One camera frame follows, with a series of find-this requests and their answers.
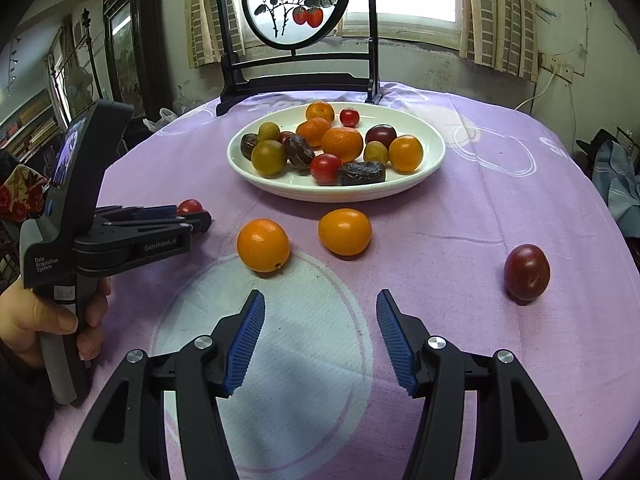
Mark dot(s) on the red cherry tomato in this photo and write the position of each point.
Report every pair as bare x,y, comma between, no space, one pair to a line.
325,168
286,137
349,117
190,205

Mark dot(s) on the floral cloth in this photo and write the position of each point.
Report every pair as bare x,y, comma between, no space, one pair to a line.
22,192

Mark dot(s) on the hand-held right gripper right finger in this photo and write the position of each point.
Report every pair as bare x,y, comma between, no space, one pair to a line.
395,345

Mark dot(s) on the bookshelf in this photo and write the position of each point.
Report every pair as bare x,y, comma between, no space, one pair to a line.
30,125

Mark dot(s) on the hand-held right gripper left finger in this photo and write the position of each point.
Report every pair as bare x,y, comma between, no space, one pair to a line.
245,345

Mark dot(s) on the rough-skinned mandarin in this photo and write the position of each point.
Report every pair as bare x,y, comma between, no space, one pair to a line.
342,143
314,131

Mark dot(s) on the blue clothes pile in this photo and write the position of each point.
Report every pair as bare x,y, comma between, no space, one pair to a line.
622,185

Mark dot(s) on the dark brown date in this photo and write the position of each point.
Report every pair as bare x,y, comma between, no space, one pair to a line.
248,146
362,173
299,153

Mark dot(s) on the yellow-green cherry tomato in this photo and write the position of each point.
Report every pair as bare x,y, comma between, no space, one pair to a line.
269,158

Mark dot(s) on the white oval plate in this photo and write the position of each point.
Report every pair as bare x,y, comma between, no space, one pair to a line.
300,188

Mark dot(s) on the dark wooden cabinet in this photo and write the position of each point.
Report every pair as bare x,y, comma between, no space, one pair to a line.
150,60

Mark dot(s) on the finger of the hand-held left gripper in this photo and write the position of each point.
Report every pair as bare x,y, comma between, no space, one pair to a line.
197,222
150,211

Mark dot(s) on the round painted screen black stand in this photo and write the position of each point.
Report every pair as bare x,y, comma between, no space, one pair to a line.
300,83

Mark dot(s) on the smooth small orange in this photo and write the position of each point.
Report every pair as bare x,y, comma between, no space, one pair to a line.
345,231
263,245
320,112
405,153

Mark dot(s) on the dark red plum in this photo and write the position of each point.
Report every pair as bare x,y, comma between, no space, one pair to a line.
381,135
526,272

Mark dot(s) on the person's left forearm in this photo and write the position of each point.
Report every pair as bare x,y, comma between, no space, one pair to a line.
20,400

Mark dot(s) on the white plastic bag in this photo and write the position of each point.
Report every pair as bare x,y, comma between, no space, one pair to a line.
162,117

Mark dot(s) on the beige checked curtain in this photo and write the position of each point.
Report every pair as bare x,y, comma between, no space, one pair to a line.
500,20
200,20

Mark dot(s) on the small yellow fruit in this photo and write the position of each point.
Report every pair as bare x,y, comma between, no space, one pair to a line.
268,131
376,153

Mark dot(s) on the dark cloth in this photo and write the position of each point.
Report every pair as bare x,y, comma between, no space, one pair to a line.
597,142

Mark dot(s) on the purple printed tablecloth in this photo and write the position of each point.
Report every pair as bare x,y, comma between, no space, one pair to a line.
450,260

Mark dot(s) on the person's left hand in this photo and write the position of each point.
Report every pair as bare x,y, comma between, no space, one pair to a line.
25,315

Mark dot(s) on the white wall socket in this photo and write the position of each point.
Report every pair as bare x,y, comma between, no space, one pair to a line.
560,67

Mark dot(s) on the white standing fan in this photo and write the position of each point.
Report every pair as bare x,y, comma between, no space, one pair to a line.
80,87

